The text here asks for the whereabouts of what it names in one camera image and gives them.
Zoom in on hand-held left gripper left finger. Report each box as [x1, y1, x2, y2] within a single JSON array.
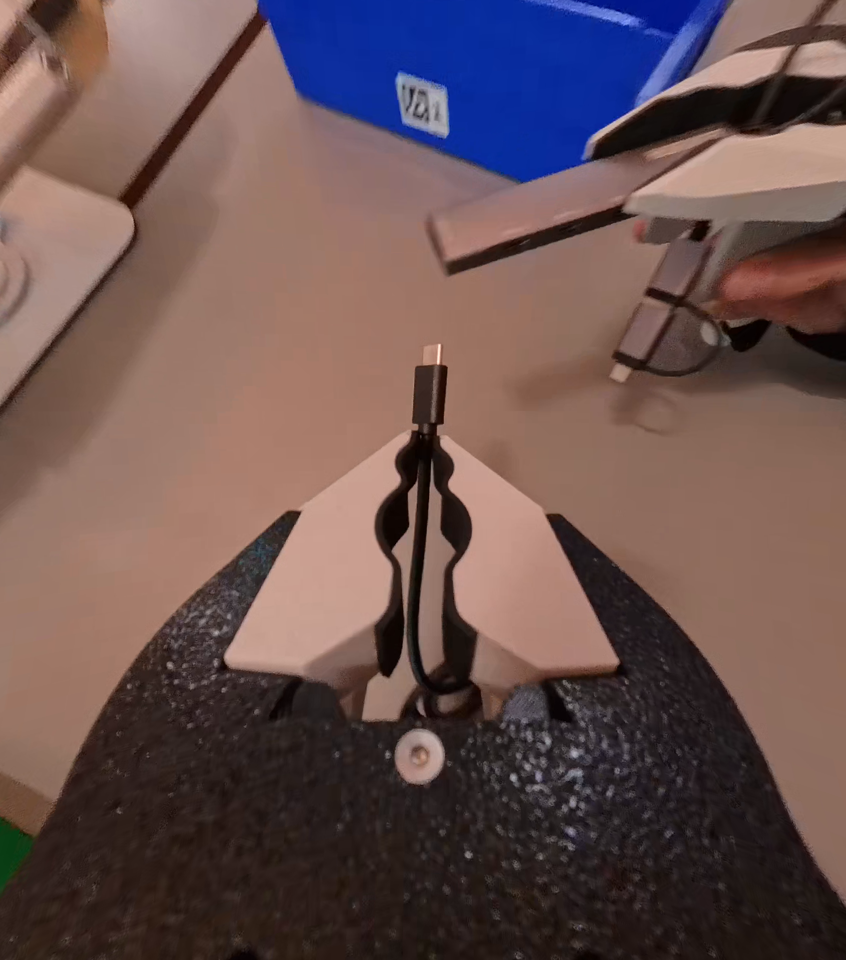
[[224, 431, 424, 717]]

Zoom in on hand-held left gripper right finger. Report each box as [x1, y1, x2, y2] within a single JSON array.
[[430, 433, 620, 717]]

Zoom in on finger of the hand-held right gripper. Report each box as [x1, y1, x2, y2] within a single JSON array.
[[624, 101, 846, 247], [584, 37, 846, 162]]

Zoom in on black usb cable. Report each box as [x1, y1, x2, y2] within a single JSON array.
[[406, 342, 480, 717]]

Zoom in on grey usb hub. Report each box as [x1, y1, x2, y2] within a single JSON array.
[[426, 153, 667, 277]]

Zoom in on blue plastic bin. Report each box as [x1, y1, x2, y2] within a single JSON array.
[[258, 0, 731, 185]]

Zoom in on person's right hand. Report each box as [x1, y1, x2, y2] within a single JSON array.
[[715, 212, 846, 335]]

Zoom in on white stand base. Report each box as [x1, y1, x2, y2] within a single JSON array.
[[0, 166, 137, 459]]

